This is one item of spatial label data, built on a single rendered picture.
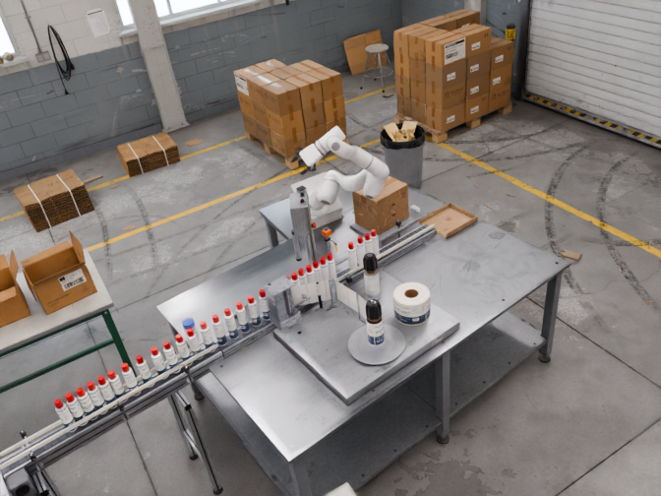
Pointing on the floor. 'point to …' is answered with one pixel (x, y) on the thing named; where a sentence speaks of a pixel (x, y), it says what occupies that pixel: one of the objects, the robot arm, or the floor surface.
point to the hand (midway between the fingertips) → (297, 166)
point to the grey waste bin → (405, 164)
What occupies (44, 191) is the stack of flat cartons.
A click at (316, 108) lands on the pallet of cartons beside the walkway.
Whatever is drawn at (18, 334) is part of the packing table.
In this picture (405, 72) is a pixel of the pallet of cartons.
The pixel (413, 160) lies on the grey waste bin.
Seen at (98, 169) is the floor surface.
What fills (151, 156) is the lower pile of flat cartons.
